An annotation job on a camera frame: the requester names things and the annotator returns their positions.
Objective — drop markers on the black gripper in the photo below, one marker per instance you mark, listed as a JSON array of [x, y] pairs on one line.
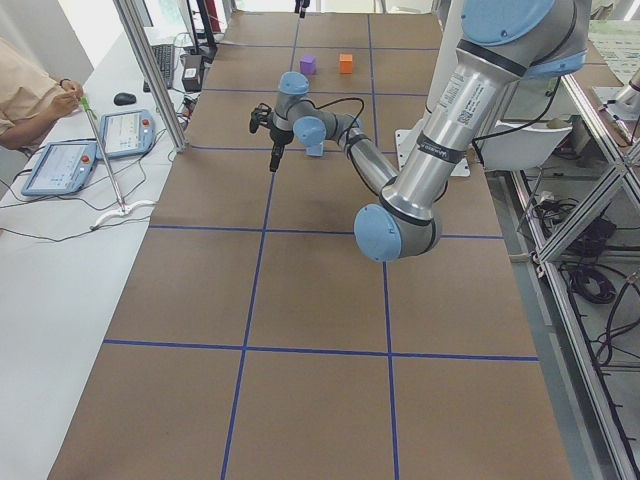
[[276, 137]]

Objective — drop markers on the light blue foam block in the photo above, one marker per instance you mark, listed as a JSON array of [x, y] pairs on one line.
[[316, 150]]

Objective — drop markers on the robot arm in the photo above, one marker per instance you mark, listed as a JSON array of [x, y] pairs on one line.
[[501, 42]]

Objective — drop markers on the black keyboard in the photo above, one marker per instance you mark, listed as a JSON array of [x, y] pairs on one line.
[[164, 55]]

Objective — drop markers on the purple foam block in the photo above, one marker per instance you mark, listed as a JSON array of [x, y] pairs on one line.
[[308, 64]]

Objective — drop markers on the person hand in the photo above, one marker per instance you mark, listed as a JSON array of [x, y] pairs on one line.
[[65, 103]]

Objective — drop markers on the orange foam block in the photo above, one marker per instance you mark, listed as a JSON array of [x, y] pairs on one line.
[[346, 63]]

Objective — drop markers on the black computer mouse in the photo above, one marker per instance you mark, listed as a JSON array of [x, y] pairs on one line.
[[124, 98]]

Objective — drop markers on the black box device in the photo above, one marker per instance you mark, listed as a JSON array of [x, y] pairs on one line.
[[193, 73]]

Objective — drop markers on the near teach pendant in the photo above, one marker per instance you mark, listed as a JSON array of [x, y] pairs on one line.
[[62, 168]]

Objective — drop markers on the teach pendant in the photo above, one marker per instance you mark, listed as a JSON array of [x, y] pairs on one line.
[[125, 134], [62, 168]]

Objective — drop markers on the reacher grabber stick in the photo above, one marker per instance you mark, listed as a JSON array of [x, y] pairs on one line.
[[123, 209]]

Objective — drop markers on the far teach pendant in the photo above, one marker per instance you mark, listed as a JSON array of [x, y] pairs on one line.
[[125, 134]]

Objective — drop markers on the aluminium frame post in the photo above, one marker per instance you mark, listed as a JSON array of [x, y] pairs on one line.
[[133, 27]]

